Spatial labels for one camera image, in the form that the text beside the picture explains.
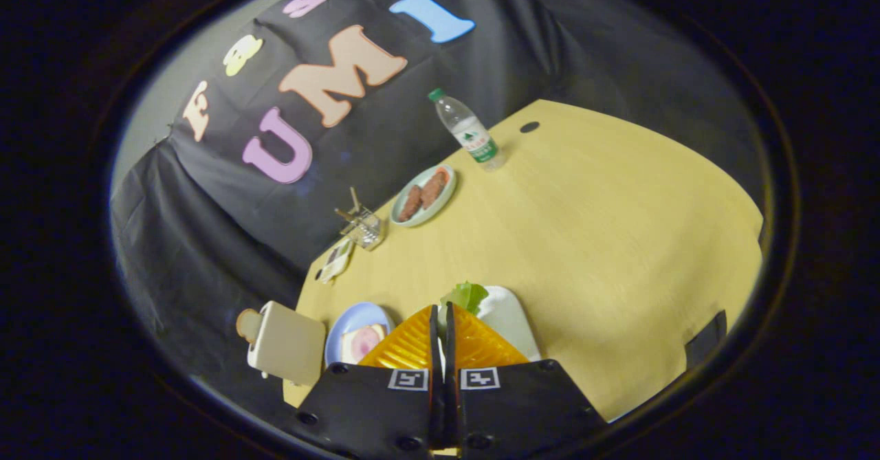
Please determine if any clear glass holder with sticks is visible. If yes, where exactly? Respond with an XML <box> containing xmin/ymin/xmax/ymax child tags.
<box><xmin>334</xmin><ymin>186</ymin><xmax>386</xmax><ymax>252</ymax></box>

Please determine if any toast with ham slice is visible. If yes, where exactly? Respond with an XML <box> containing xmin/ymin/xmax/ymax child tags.
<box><xmin>340</xmin><ymin>323</ymin><xmax>388</xmax><ymax>366</ymax></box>

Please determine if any clear water bottle green cap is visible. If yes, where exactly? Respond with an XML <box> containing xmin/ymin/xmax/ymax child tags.
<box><xmin>428</xmin><ymin>88</ymin><xmax>507</xmax><ymax>173</ymax></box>

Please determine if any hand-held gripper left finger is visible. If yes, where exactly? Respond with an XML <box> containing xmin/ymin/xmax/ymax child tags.
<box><xmin>289</xmin><ymin>304</ymin><xmax>441</xmax><ymax>460</ymax></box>

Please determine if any white plate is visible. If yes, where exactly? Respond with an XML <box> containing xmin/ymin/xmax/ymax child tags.
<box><xmin>437</xmin><ymin>285</ymin><xmax>542</xmax><ymax>364</ymax></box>

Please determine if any pale green plate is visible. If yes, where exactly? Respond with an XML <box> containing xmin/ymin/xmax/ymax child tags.
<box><xmin>389</xmin><ymin>164</ymin><xmax>458</xmax><ymax>228</ymax></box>

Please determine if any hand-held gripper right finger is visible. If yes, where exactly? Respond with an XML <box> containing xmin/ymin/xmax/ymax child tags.
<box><xmin>443</xmin><ymin>301</ymin><xmax>610</xmax><ymax>460</ymax></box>

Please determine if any black backdrop cloth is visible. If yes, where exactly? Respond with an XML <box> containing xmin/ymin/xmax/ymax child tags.
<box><xmin>110</xmin><ymin>0</ymin><xmax>767</xmax><ymax>409</ymax></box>

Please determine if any brown sausage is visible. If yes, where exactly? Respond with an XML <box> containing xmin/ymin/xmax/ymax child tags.
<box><xmin>419</xmin><ymin>171</ymin><xmax>448</xmax><ymax>210</ymax></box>
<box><xmin>398</xmin><ymin>184</ymin><xmax>424</xmax><ymax>223</ymax></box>

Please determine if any toy bread slice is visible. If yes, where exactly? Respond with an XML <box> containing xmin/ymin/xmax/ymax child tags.
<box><xmin>236</xmin><ymin>309</ymin><xmax>266</xmax><ymax>343</ymax></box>

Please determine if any cream toy toaster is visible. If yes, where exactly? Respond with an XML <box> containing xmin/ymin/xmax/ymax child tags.
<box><xmin>246</xmin><ymin>300</ymin><xmax>327</xmax><ymax>387</ymax></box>

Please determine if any green lettuce leaf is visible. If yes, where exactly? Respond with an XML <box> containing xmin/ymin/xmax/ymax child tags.
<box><xmin>439</xmin><ymin>281</ymin><xmax>490</xmax><ymax>316</ymax></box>

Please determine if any light blue plate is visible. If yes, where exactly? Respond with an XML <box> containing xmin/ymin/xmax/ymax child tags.
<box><xmin>324</xmin><ymin>301</ymin><xmax>397</xmax><ymax>369</ymax></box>

